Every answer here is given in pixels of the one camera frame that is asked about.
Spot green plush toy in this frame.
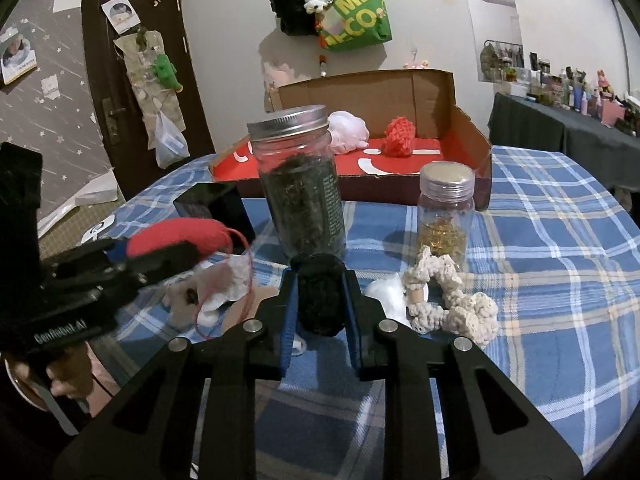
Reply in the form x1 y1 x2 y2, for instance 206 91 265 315
151 53 183 92

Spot black bag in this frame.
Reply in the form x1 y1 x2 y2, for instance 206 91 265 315
267 0 321 37

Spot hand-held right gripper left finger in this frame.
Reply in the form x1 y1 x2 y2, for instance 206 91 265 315
52 267 301 480

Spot cream crochet scrunchie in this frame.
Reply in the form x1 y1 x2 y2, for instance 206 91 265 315
402 246 499 348

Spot white sheer scrunchie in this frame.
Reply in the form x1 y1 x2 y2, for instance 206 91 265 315
364 275 413 331

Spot small black box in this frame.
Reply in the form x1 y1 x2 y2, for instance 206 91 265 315
172 182 256 251

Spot light pink plush toy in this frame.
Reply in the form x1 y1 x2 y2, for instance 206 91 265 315
263 60 306 92

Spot cardboard box with red inside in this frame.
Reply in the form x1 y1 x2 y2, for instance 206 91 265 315
207 69 493 211

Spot red soft pouch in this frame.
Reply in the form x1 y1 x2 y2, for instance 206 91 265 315
127 217 251 341

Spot clear plastic bag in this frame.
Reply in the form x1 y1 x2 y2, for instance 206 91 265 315
154 110 191 170

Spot beige soft pad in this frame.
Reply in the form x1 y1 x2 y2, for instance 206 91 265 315
220 285 281 333

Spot hanging door organizer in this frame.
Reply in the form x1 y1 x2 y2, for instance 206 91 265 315
114 30 191 136

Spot white fluffy flower scrunchie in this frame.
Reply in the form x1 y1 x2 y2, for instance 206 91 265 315
162 255 256 331

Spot red crochet scrunchie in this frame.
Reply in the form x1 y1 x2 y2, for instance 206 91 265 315
382 116 416 158

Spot large glass jar dark tea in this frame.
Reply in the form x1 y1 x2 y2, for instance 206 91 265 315
246 105 348 263

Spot green tote bag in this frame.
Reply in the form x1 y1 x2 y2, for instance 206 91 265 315
317 0 392 52

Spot row of bottles and cosmetics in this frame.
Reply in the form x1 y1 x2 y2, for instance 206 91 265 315
525 52 640 136

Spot dark green covered table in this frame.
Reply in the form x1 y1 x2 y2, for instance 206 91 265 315
487 91 640 196

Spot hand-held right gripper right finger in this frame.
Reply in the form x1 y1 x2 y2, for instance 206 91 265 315
342 267 586 480

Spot dark brown door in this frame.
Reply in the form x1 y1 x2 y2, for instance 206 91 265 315
81 0 216 201

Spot small glass jar golden contents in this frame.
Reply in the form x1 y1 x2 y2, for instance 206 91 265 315
416 161 476 273

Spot paper sheet on door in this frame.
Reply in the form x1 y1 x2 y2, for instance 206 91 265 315
101 0 141 33

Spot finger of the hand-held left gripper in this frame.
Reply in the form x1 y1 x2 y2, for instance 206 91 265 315
50 242 202 306
42 238 132 273

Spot person's left hand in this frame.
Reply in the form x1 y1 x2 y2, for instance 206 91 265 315
45 345 118 402

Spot black crochet scrunchie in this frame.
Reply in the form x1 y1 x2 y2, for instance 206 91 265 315
290 252 351 337

